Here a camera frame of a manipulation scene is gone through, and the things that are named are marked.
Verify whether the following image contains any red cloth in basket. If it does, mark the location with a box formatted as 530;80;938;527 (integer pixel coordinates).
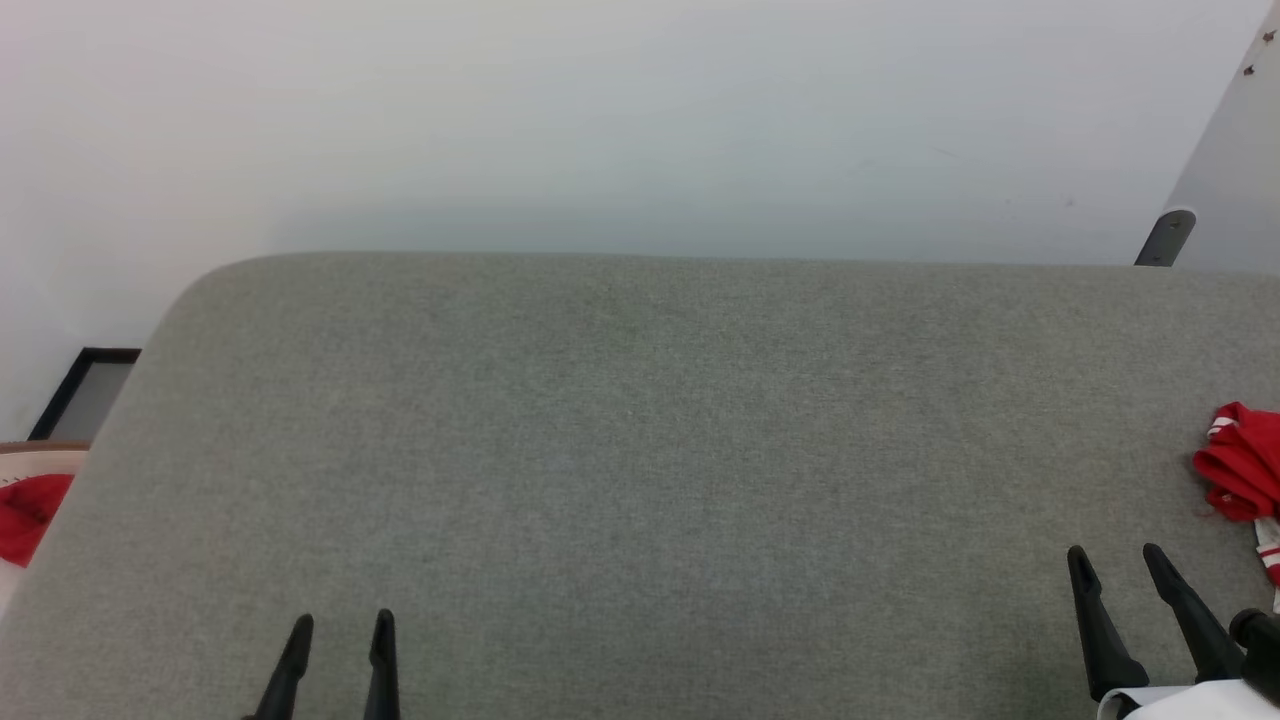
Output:
0;473;76;568

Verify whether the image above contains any red and white garment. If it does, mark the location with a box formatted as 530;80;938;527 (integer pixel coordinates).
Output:
1192;402;1280;613

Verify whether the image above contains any dark grey metal leg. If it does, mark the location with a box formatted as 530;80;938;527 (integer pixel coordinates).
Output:
1135;208;1197;267

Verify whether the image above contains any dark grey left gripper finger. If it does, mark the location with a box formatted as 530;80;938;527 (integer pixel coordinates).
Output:
245;614;315;720
363;609;401;720

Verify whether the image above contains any light grey slanted board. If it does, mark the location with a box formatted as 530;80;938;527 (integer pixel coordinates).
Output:
1165;0;1280;273

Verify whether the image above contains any black framed grey panel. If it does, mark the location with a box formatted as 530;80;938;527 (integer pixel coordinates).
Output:
28;347;142;442

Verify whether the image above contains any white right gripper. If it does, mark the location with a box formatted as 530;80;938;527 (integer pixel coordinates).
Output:
1067;544;1280;720

